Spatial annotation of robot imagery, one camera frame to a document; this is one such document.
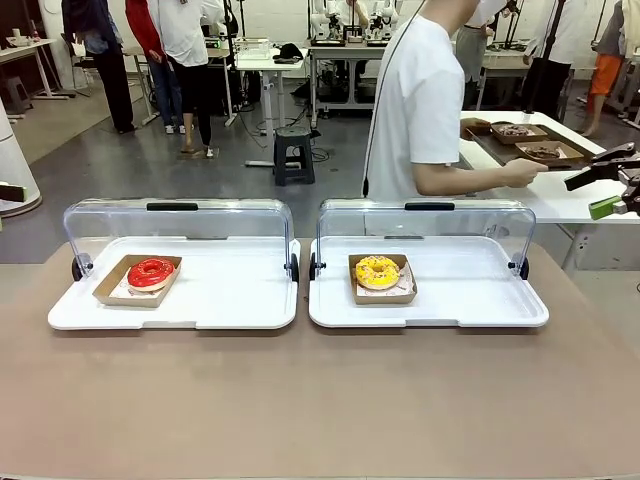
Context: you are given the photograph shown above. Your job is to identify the white round pedestal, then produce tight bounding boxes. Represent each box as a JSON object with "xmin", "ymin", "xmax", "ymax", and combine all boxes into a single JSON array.
[{"xmin": 0, "ymin": 94, "xmax": 44, "ymax": 217}]

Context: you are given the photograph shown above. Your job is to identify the dark grey plastic stool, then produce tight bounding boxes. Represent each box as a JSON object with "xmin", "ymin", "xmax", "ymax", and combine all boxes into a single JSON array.
[{"xmin": 272, "ymin": 127, "xmax": 316, "ymax": 187}]

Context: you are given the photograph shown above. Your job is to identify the white lab robot table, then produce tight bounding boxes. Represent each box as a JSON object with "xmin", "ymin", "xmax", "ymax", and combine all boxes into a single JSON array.
[{"xmin": 305, "ymin": 39, "xmax": 401, "ymax": 121}]

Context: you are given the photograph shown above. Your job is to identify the bystander in grey skirt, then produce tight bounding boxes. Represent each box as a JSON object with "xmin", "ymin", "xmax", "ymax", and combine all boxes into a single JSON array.
[{"xmin": 462, "ymin": 22, "xmax": 496, "ymax": 111}]

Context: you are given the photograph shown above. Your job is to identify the clear hinged display lid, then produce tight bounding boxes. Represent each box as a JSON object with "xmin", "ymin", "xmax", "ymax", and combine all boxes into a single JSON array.
[
  {"xmin": 309, "ymin": 198, "xmax": 537, "ymax": 282},
  {"xmin": 63, "ymin": 198, "xmax": 300, "ymax": 284}
]

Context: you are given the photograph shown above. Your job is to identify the bystander white shirt dark trousers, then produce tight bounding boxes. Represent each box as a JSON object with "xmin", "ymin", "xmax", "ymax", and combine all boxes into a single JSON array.
[{"xmin": 522, "ymin": 0, "xmax": 576, "ymax": 121}]

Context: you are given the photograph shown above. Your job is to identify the white side table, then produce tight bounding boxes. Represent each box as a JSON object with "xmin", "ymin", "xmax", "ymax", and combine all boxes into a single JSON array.
[{"xmin": 457, "ymin": 109, "xmax": 640, "ymax": 271}]

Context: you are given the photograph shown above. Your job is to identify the wooden top desk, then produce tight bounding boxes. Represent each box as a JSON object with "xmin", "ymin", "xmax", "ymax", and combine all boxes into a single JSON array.
[{"xmin": 0, "ymin": 37, "xmax": 71, "ymax": 101}]

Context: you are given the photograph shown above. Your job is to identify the person's right forearm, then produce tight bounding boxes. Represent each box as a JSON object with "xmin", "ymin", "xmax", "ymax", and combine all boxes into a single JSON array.
[{"xmin": 413, "ymin": 162, "xmax": 509, "ymax": 198}]

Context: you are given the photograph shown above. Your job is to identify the red glazed donut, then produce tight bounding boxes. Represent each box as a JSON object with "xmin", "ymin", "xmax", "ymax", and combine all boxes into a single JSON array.
[{"xmin": 127, "ymin": 258, "xmax": 177, "ymax": 294}]

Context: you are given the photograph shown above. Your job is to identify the yellow sprinkled donut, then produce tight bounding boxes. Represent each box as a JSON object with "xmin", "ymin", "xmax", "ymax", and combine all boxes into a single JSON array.
[{"xmin": 354, "ymin": 254, "xmax": 401, "ymax": 291}]

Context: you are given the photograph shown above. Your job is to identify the white printed paper liner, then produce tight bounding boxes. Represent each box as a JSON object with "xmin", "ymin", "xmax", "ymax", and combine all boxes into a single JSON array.
[
  {"xmin": 109, "ymin": 279, "xmax": 169, "ymax": 302},
  {"xmin": 355, "ymin": 264, "xmax": 416, "ymax": 297}
]

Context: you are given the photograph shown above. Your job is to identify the bystander in orange trousers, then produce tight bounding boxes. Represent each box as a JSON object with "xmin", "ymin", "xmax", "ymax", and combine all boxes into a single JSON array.
[{"xmin": 582, "ymin": 0, "xmax": 626, "ymax": 137}]

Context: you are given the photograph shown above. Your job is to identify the person's right hand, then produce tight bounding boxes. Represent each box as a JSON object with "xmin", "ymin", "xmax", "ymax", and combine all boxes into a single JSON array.
[{"xmin": 502, "ymin": 162, "xmax": 550, "ymax": 190}]

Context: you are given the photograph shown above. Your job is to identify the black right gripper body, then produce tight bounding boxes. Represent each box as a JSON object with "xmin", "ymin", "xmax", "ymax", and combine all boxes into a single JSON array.
[{"xmin": 618, "ymin": 162, "xmax": 640, "ymax": 216}]

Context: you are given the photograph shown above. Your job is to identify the black tripod pole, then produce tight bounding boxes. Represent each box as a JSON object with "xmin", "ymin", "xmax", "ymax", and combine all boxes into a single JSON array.
[{"xmin": 522, "ymin": 0, "xmax": 569, "ymax": 117}]

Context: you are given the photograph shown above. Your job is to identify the bystander in red jacket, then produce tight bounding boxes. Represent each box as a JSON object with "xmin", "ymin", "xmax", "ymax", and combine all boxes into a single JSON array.
[{"xmin": 124, "ymin": 0, "xmax": 185, "ymax": 136}]

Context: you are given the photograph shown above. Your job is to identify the white height-adjustable desk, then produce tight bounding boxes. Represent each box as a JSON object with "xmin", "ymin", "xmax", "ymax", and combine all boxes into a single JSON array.
[{"xmin": 234, "ymin": 47, "xmax": 309, "ymax": 169}]

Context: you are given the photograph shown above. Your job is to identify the brown cardboard donut box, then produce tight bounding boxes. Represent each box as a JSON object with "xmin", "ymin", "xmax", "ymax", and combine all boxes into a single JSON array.
[
  {"xmin": 92, "ymin": 254, "xmax": 183, "ymax": 309},
  {"xmin": 348, "ymin": 253, "xmax": 419, "ymax": 306}
]

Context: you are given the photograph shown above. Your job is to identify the person in white shirt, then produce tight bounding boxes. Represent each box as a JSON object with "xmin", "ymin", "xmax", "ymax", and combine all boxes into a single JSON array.
[{"xmin": 362, "ymin": 0, "xmax": 501, "ymax": 202}]

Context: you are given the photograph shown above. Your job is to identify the bystander in dark clothes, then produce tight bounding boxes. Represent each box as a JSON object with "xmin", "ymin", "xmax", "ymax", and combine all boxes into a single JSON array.
[{"xmin": 62, "ymin": 0, "xmax": 137, "ymax": 135}]

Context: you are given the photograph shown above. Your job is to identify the white display tray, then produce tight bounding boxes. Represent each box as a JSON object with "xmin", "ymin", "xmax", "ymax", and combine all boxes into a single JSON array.
[
  {"xmin": 308, "ymin": 236, "xmax": 550, "ymax": 330},
  {"xmin": 48, "ymin": 236, "xmax": 302, "ymax": 332}
]

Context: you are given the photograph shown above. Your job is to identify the bystander white shirt black trousers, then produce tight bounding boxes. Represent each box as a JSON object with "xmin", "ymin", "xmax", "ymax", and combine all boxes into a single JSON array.
[{"xmin": 149, "ymin": 0, "xmax": 224, "ymax": 159}]

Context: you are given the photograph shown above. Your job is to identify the dark brown serving tray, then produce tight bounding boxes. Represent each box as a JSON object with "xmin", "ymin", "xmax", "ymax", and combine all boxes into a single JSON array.
[{"xmin": 459, "ymin": 117, "xmax": 601, "ymax": 172}]

